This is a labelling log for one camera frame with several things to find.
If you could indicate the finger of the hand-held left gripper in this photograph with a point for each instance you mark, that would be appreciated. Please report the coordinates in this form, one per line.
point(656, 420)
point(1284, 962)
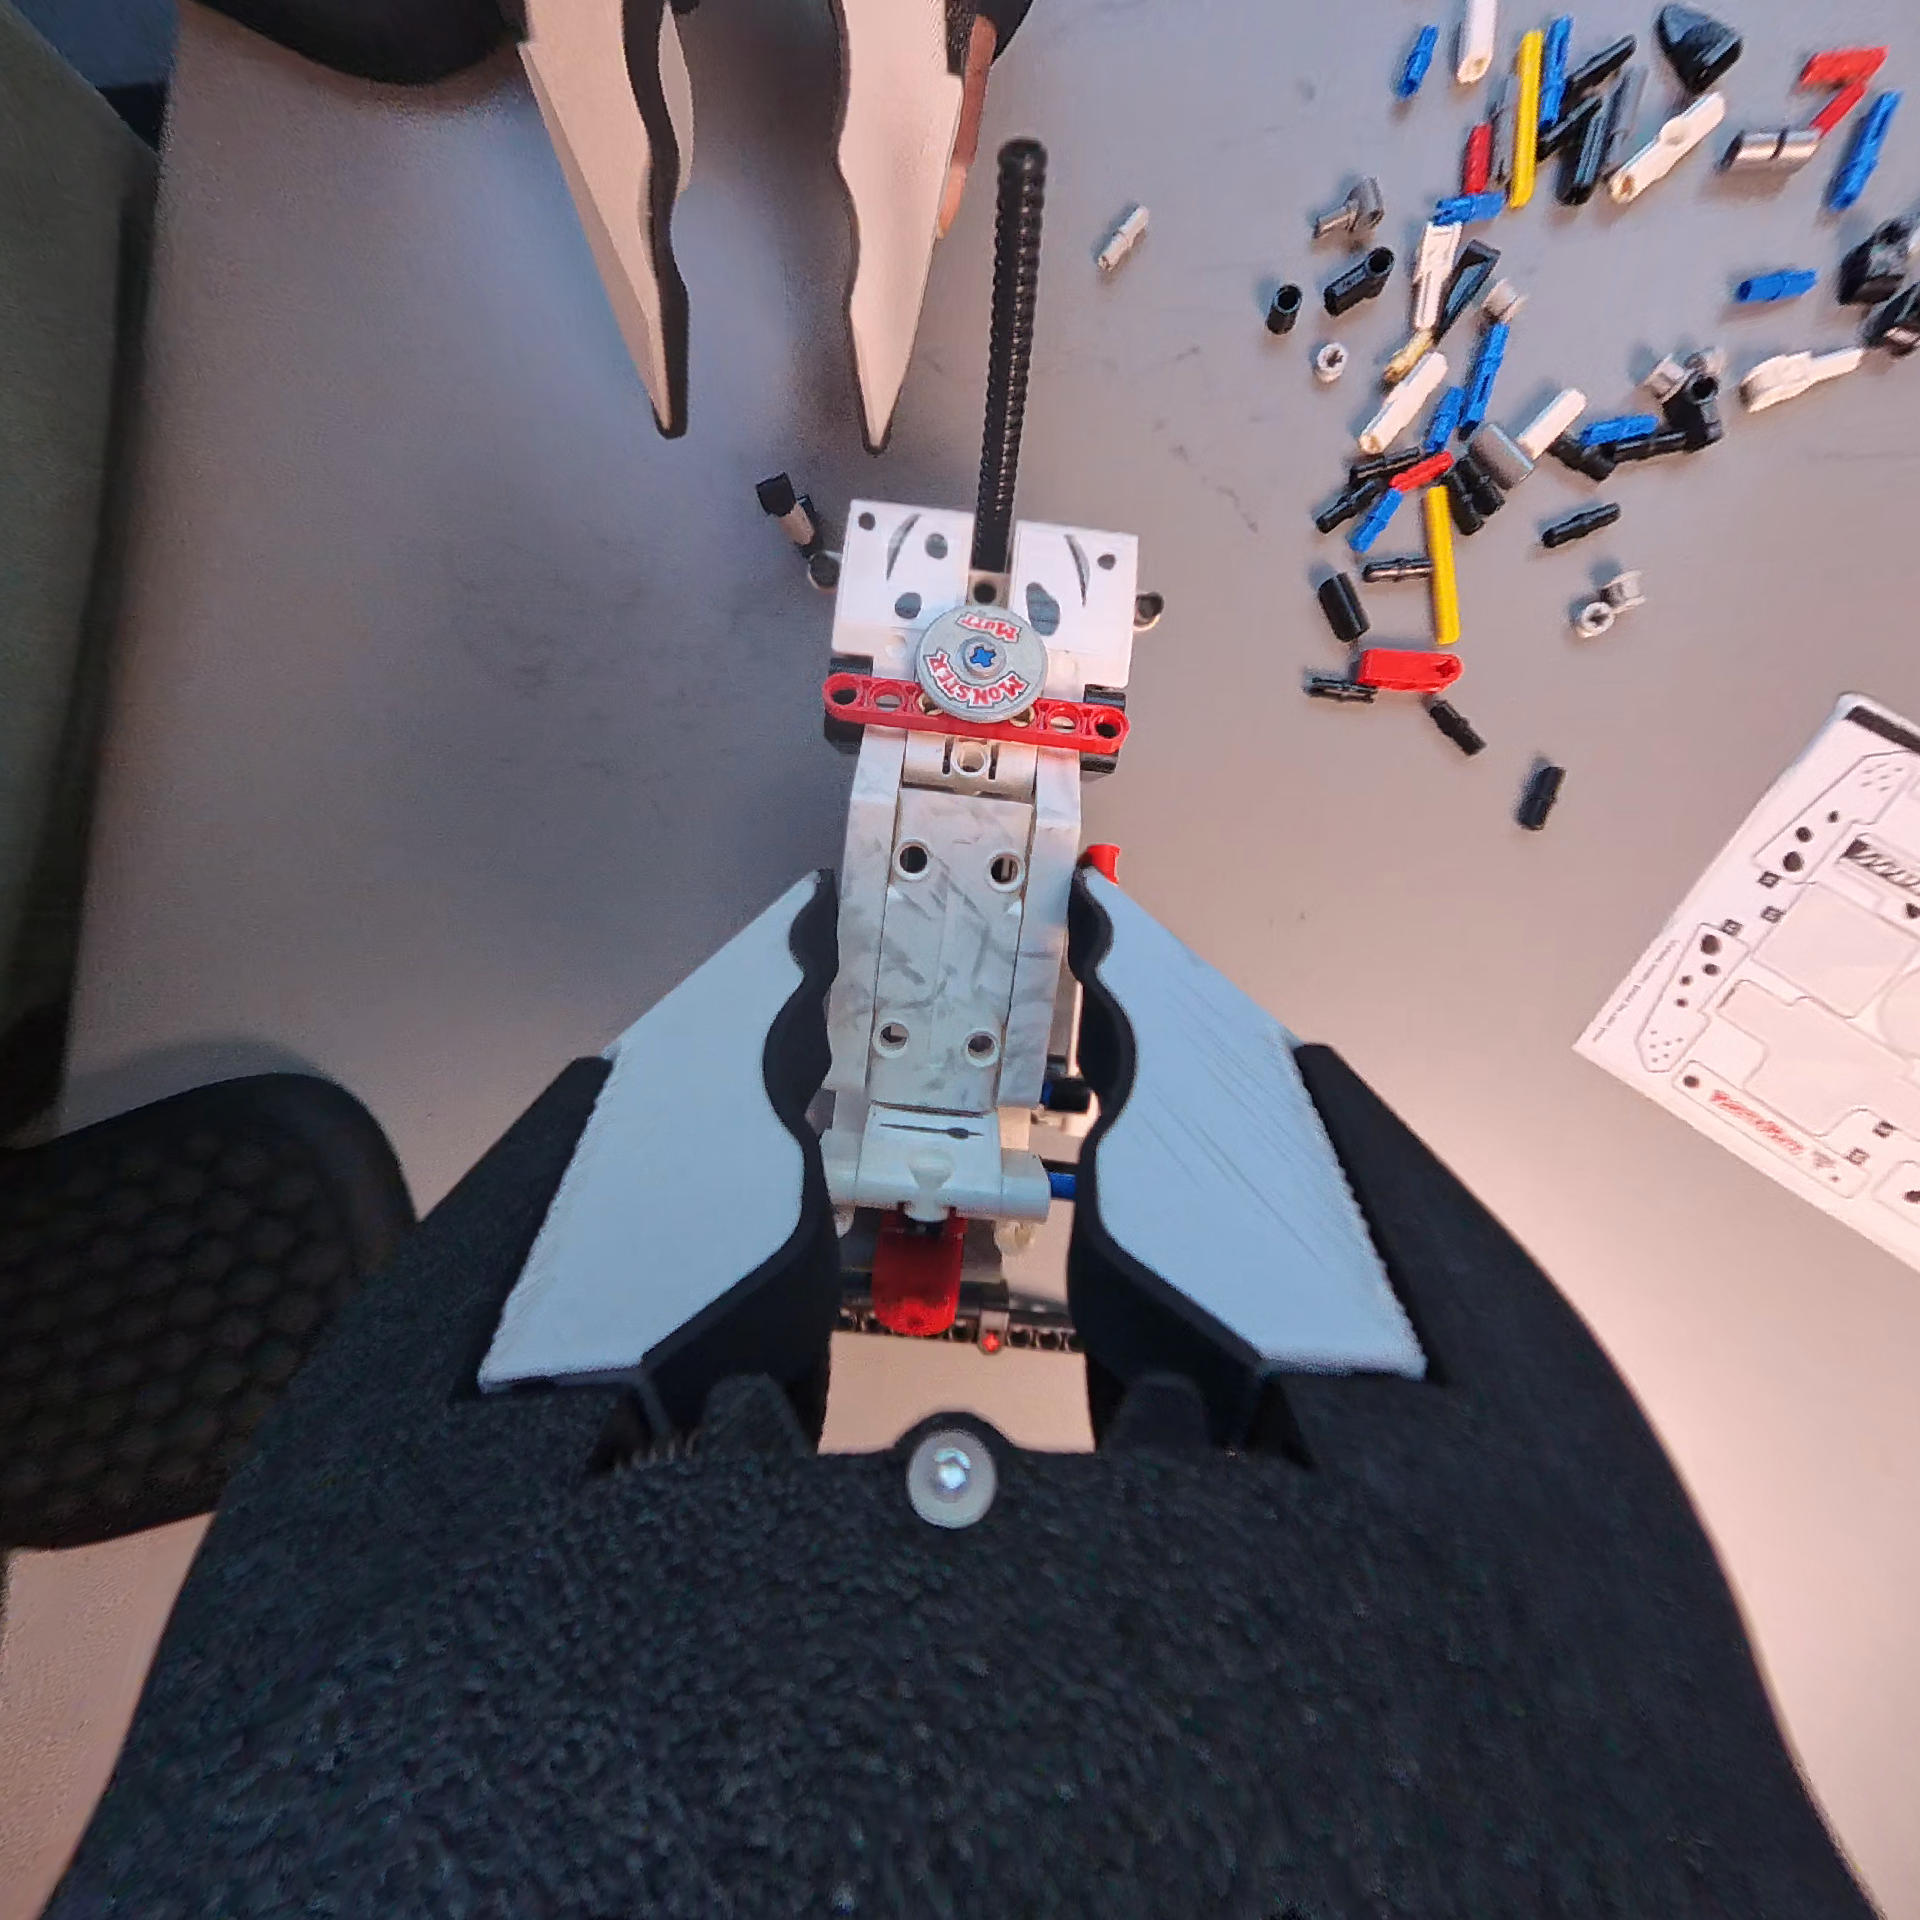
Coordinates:
point(901, 182)
point(599, 153)

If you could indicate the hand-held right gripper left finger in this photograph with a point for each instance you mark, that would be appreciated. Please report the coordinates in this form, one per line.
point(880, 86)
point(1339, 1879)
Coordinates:
point(660, 1200)

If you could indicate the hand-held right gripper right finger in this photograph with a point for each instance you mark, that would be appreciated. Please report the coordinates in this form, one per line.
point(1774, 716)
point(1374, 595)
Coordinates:
point(1259, 1200)

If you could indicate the black angled toy connector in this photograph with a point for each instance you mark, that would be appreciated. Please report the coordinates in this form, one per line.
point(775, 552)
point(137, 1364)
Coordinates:
point(775, 490)

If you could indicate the white black toy truck model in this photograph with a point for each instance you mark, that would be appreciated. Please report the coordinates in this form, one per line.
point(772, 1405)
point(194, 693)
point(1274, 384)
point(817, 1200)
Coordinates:
point(960, 901)

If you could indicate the pile of small toy pieces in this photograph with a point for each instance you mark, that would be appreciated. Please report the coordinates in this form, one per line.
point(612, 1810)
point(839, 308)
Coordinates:
point(1503, 300)

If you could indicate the grey desk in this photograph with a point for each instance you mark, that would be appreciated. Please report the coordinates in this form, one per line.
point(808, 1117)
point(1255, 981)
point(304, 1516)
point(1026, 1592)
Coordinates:
point(389, 752)

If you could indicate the light grey toy pin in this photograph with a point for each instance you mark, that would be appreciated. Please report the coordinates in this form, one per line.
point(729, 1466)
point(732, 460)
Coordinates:
point(1120, 240)

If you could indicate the person's clothed body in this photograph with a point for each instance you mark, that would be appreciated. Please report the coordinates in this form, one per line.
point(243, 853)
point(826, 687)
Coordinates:
point(62, 453)

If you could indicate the sticker sheet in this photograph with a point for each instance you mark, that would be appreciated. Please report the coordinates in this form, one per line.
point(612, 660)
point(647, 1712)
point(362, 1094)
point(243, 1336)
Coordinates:
point(1768, 962)

